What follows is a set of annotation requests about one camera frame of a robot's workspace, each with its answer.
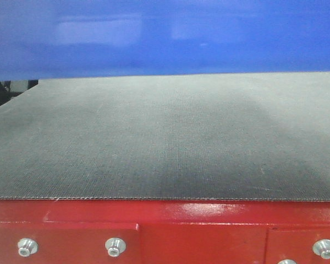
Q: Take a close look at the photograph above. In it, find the silver flanged bolt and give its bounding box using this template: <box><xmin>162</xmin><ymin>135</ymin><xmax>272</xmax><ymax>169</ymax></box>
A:
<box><xmin>17</xmin><ymin>238</ymin><xmax>39</xmax><ymax>257</ymax></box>
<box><xmin>278</xmin><ymin>259</ymin><xmax>297</xmax><ymax>264</ymax></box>
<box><xmin>312</xmin><ymin>239</ymin><xmax>330</xmax><ymax>260</ymax></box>
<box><xmin>104</xmin><ymin>237</ymin><xmax>127</xmax><ymax>257</ymax></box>

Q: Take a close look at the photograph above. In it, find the blue plastic bin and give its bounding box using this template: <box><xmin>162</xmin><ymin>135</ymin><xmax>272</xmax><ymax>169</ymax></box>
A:
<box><xmin>0</xmin><ymin>1</ymin><xmax>330</xmax><ymax>81</ymax></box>

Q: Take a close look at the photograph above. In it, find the grey conveyor belt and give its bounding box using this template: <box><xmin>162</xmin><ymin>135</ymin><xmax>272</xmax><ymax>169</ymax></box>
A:
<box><xmin>0</xmin><ymin>72</ymin><xmax>330</xmax><ymax>201</ymax></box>

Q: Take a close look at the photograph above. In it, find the red conveyor frame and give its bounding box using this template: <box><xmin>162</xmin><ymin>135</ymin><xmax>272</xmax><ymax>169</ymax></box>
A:
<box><xmin>0</xmin><ymin>200</ymin><xmax>330</xmax><ymax>263</ymax></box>

